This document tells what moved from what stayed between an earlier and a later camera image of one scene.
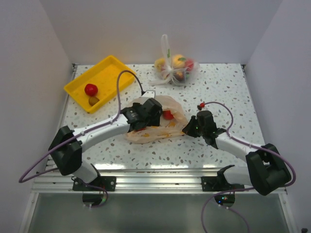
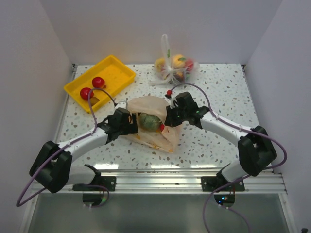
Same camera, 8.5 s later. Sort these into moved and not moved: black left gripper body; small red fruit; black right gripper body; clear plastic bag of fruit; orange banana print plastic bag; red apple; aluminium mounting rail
Moved: orange banana print plastic bag; red apple; black right gripper body; small red fruit; black left gripper body
Not moved: clear plastic bag of fruit; aluminium mounting rail
